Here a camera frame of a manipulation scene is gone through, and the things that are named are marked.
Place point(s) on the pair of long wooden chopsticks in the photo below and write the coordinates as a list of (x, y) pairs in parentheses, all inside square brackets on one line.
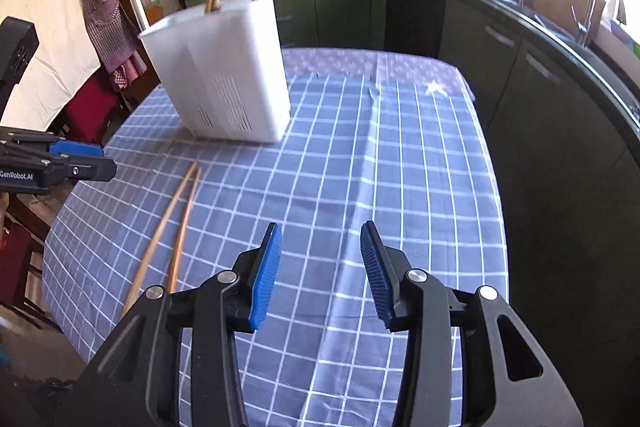
[(160, 237)]

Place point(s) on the purple patterned tablecloth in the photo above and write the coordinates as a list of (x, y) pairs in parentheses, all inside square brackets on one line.
[(350, 62)]

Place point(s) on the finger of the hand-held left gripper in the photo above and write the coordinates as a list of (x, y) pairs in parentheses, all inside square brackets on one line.
[(75, 149), (95, 169)]

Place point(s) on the green kitchen cabinet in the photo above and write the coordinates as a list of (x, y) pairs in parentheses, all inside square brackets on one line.
[(330, 7)]

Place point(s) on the red checked apron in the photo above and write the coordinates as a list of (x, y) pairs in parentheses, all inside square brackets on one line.
[(105, 22)]

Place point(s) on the blue checked tablecloth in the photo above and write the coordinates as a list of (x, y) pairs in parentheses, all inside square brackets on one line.
[(375, 182)]

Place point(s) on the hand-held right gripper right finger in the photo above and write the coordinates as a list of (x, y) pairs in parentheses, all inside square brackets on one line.
[(375, 277)]

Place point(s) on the red cushioned wooden chair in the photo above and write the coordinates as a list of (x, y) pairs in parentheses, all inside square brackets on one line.
[(95, 107), (20, 267)]

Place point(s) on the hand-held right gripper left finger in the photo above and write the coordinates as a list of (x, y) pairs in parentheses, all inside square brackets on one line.
[(267, 277)]

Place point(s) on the brown cardboard piece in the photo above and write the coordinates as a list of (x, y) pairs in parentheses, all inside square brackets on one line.
[(555, 2)]

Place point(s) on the green sink cabinet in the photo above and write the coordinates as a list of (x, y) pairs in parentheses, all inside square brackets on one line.
[(550, 157)]

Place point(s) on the white plastic utensil holder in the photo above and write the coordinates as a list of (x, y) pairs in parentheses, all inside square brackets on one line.
[(225, 72)]

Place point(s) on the tall chrome faucet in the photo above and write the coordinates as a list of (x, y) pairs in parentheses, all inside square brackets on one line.
[(587, 7)]

